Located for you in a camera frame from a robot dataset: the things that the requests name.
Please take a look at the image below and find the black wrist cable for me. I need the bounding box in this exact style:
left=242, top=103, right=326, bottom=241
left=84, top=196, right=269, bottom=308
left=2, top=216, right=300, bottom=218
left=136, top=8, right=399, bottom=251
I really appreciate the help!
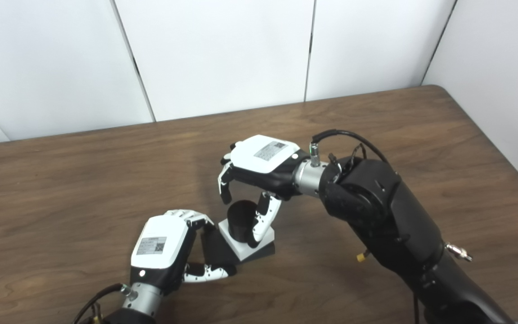
left=311, top=130, right=421, bottom=324
left=72, top=283, right=127, bottom=324

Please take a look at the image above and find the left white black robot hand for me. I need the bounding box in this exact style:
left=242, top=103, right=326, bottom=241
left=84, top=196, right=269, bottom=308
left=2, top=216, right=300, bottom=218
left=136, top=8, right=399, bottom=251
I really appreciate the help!
left=129, top=209, right=237, bottom=297

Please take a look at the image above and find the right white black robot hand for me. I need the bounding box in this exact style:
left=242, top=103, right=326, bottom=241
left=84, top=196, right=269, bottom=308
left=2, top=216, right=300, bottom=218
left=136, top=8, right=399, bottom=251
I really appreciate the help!
left=217, top=135, right=311, bottom=248

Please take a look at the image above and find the white square piece with hole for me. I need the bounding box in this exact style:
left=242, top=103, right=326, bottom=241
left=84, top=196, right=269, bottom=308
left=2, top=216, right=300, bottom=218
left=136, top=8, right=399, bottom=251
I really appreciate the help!
left=218, top=219, right=275, bottom=261

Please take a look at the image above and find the black peg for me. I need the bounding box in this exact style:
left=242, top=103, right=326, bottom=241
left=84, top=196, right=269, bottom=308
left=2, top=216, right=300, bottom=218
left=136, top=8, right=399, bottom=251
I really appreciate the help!
left=201, top=200, right=275, bottom=266

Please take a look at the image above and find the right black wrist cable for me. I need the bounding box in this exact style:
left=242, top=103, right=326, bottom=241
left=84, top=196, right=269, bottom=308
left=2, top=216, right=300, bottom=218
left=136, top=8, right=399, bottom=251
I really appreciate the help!
left=311, top=130, right=421, bottom=324

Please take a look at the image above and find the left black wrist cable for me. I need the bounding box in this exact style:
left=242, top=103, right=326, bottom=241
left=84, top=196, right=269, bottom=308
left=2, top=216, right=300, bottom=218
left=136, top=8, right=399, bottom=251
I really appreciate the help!
left=72, top=283, right=127, bottom=324

